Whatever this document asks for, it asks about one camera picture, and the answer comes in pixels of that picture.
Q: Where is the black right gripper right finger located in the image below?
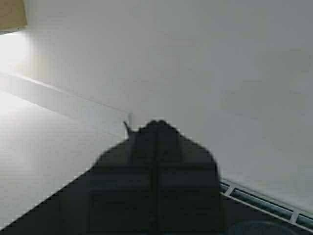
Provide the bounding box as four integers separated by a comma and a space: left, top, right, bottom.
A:
157, 120, 224, 235

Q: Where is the metal floor vent grille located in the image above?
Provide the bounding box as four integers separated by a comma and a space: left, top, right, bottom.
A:
220, 181, 313, 235

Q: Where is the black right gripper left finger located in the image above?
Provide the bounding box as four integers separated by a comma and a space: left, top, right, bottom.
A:
88, 121, 157, 235

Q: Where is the wooden upper cabinet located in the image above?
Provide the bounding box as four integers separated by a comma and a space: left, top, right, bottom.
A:
0, 0, 28, 34

